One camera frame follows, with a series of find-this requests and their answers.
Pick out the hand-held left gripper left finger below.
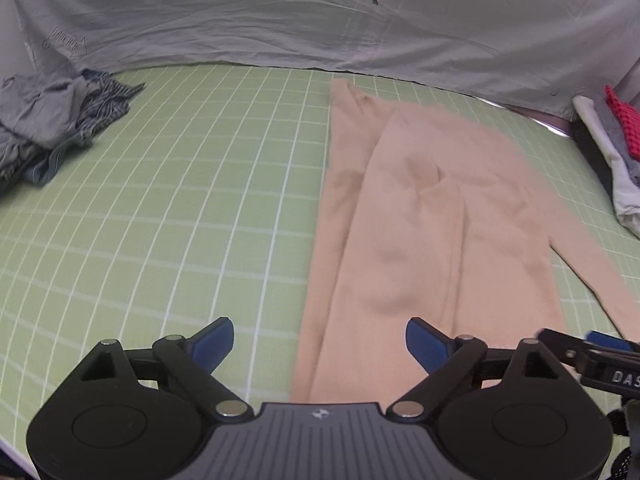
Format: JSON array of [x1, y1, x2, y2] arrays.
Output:
[[75, 316, 253, 418]]

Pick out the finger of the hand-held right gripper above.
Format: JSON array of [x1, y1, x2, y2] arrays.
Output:
[[537, 327, 633, 363]]

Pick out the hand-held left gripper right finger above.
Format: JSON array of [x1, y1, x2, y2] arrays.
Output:
[[387, 317, 566, 420]]

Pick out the beige long-sleeved shirt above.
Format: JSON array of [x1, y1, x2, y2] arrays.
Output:
[[291, 78, 640, 403]]

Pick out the green grid cutting mat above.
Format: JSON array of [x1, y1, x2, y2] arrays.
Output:
[[0, 62, 640, 466]]

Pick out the white folded garment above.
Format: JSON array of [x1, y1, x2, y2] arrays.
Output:
[[572, 95, 640, 238]]

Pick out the grey folded garment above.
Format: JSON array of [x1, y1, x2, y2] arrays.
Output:
[[592, 102, 640, 186]]

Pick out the pink knitted garment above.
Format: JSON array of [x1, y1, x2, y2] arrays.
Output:
[[604, 85, 640, 161]]

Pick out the blue denim jeans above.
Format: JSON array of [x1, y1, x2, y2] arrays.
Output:
[[22, 135, 96, 186]]

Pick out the grey carrot printed sheet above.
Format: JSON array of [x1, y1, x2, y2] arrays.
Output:
[[0, 0, 640, 123]]

